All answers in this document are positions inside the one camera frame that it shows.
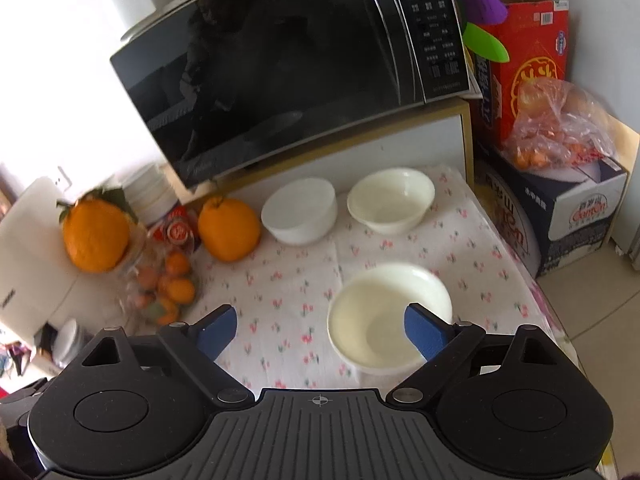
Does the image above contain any blue white cardboard box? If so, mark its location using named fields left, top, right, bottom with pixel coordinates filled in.
left=475, top=146, right=628, bottom=278

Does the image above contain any purple green plush toy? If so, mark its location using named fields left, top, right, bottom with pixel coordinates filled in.
left=454, top=0, right=510, bottom=63

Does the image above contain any red cardboard box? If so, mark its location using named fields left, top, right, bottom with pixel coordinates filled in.
left=472, top=0, right=570, bottom=146

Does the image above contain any orange on jar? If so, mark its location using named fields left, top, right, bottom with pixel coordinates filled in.
left=62, top=198, right=129, bottom=273

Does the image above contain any plastic bag of oranges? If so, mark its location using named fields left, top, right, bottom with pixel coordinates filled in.
left=501, top=78, right=616, bottom=171

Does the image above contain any orange on table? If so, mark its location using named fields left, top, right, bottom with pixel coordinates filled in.
left=198, top=196, right=262, bottom=263

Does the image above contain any red tin can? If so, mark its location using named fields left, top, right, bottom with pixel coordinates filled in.
left=149, top=205, right=200, bottom=256

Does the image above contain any black microwave oven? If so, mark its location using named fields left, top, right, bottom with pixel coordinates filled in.
left=111, top=0, right=471, bottom=188

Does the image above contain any small cream bowl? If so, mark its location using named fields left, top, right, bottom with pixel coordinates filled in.
left=346, top=168, right=436, bottom=236

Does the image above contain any cherry print tablecloth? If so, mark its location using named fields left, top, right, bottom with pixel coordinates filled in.
left=184, top=162, right=572, bottom=391

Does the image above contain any glass jar of kumquats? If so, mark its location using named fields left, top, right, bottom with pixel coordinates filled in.
left=113, top=233, right=198, bottom=326

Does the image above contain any white speckled bowl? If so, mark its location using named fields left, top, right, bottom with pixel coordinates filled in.
left=260, top=178, right=337, bottom=246

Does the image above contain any large cream bowl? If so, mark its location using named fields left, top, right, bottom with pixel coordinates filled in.
left=326, top=262, right=452, bottom=376

